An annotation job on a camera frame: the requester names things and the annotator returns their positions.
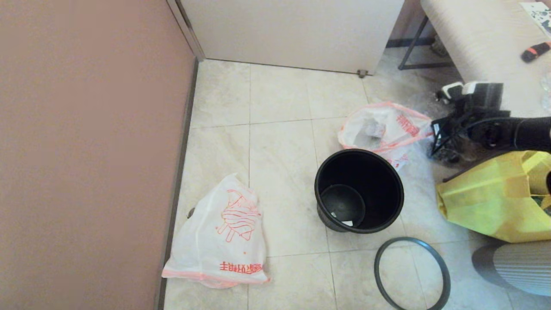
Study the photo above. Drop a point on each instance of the new white orange-print bag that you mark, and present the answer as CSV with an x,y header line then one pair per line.
x,y
215,245

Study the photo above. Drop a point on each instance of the black round trash bin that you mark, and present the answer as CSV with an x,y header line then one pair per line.
x,y
366,172

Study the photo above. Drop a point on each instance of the white door panel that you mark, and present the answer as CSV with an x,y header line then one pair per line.
x,y
292,30

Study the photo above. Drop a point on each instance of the black metal table frame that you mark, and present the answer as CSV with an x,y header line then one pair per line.
x,y
413,44

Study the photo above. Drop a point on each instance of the grey door frame strip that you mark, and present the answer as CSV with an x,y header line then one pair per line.
x,y
188,32

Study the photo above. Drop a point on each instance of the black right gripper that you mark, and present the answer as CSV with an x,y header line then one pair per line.
x,y
486,133

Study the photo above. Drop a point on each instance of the grey ribbed round object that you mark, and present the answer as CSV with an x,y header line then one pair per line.
x,y
521,267

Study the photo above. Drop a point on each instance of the small metal door foot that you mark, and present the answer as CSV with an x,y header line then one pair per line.
x,y
361,74

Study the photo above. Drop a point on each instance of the black-white printed paper sheet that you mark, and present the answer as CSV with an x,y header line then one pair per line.
x,y
540,17

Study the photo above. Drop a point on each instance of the clear plastic bag dark contents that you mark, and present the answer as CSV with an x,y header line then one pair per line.
x,y
445,158

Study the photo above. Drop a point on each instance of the labelled clear plastic bottle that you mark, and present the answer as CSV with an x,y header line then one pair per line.
x,y
372,129

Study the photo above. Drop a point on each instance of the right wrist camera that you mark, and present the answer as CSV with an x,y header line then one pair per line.
x,y
486,94

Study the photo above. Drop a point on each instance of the black orange marker pen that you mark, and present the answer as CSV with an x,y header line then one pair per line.
x,y
533,51

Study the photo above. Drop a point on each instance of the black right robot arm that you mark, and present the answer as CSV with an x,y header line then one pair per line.
x,y
533,133

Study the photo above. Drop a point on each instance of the crumpled clear plastic wrap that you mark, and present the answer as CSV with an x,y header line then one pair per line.
x,y
546,92

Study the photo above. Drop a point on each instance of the yellow fabric tote bag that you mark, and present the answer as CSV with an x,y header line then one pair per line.
x,y
486,198

